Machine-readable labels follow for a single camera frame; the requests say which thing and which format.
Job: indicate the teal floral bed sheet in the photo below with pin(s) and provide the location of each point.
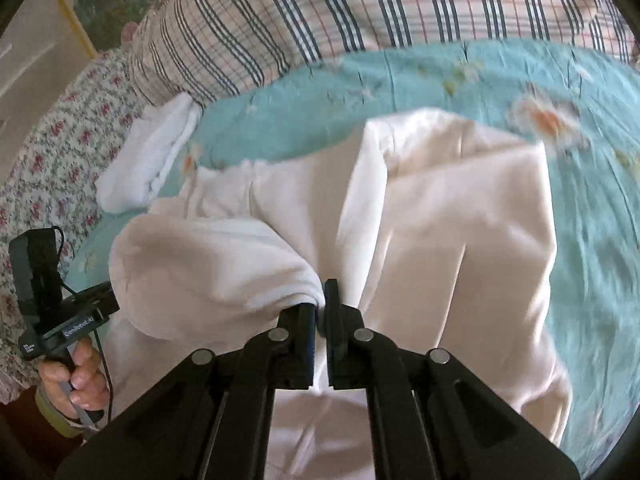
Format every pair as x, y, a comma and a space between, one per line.
590, 210

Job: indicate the white folded towel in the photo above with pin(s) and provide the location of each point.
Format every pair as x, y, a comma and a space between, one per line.
145, 160

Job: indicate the person's left hand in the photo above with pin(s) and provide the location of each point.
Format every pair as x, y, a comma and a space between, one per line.
89, 377

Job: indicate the person's left forearm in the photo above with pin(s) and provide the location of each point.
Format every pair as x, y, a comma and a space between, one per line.
30, 435

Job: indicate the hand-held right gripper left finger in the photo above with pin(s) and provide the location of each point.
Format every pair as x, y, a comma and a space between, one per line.
311, 332

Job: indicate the yellow framed landscape painting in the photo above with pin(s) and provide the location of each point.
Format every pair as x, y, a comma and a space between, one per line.
115, 0

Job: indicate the cream garment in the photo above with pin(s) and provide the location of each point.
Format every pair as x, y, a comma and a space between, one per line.
450, 235

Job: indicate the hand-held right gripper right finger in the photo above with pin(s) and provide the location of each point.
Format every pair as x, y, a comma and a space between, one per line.
331, 310

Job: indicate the plaid pillow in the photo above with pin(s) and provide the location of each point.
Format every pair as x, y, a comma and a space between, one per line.
350, 5

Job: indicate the pink floral quilt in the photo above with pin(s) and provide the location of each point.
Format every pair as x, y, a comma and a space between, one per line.
65, 135

